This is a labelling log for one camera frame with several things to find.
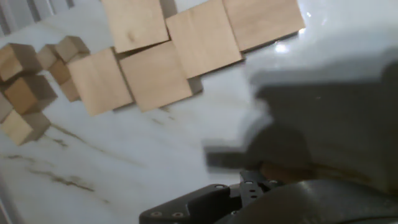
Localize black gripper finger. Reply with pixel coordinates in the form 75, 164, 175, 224
139, 170, 285, 224

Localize white marble pattern sheet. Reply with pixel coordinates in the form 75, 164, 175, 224
0, 0, 398, 224

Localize tiny wooden cube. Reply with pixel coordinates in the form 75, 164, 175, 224
55, 35, 91, 63
36, 44, 58, 71
59, 77, 81, 103
49, 58, 72, 85

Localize medium wooden cube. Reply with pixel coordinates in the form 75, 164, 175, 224
4, 74, 58, 115
1, 109, 52, 146
0, 42, 43, 82

